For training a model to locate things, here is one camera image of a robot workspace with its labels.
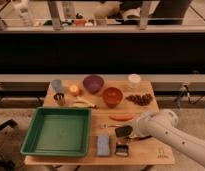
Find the black handled peeler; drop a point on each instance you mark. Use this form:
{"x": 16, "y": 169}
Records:
{"x": 131, "y": 139}

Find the wooden table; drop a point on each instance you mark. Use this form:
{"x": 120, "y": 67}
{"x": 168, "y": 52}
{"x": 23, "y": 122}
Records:
{"x": 141, "y": 152}

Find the green plastic tray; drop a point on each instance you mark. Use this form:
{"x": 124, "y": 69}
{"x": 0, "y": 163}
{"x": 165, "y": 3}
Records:
{"x": 60, "y": 132}

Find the banana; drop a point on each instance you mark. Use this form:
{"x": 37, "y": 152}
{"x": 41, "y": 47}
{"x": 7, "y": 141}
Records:
{"x": 84, "y": 104}

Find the orange fruit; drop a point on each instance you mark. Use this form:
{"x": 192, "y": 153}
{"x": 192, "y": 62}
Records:
{"x": 74, "y": 90}

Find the orange bowl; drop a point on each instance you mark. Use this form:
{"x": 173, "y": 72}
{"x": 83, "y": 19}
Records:
{"x": 112, "y": 96}

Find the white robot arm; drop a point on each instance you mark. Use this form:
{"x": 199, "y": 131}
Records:
{"x": 162, "y": 126}

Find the blue cup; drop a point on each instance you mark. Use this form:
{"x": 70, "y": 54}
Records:
{"x": 57, "y": 86}

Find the metal cup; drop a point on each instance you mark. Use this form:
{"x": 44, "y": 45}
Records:
{"x": 59, "y": 99}

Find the white cup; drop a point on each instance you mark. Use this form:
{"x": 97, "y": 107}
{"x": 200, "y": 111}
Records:
{"x": 133, "y": 81}

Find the purple bowl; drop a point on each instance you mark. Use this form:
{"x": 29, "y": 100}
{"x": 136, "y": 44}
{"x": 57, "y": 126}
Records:
{"x": 93, "y": 83}

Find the black eraser block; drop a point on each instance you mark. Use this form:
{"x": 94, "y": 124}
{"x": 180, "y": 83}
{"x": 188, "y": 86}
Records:
{"x": 123, "y": 131}

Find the blue sponge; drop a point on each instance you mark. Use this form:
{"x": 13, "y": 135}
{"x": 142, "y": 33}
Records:
{"x": 103, "y": 145}

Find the orange carrot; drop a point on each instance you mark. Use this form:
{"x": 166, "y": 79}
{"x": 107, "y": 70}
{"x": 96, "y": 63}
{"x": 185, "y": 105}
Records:
{"x": 121, "y": 117}

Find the metal fork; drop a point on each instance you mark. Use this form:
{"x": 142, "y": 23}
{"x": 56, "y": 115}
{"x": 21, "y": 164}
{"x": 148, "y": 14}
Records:
{"x": 103, "y": 126}

